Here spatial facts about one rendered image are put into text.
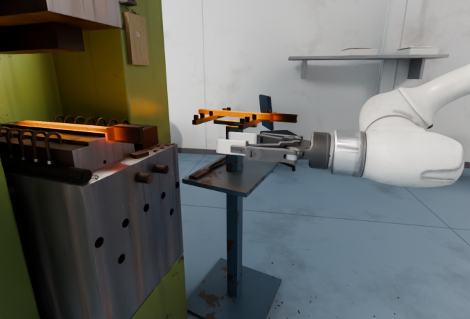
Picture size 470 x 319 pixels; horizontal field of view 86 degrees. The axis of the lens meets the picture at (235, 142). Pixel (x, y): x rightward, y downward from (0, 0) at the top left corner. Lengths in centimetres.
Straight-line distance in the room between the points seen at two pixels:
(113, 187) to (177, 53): 324
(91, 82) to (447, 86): 107
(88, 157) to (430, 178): 71
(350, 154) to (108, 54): 86
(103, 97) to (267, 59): 273
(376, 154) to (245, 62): 316
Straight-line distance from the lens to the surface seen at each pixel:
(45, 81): 123
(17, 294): 90
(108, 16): 78
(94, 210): 68
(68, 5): 71
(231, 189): 99
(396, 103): 63
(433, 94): 65
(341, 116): 367
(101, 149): 74
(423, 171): 53
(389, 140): 52
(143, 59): 106
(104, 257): 75
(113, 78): 105
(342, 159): 50
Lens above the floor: 115
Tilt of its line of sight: 15 degrees down
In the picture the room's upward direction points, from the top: straight up
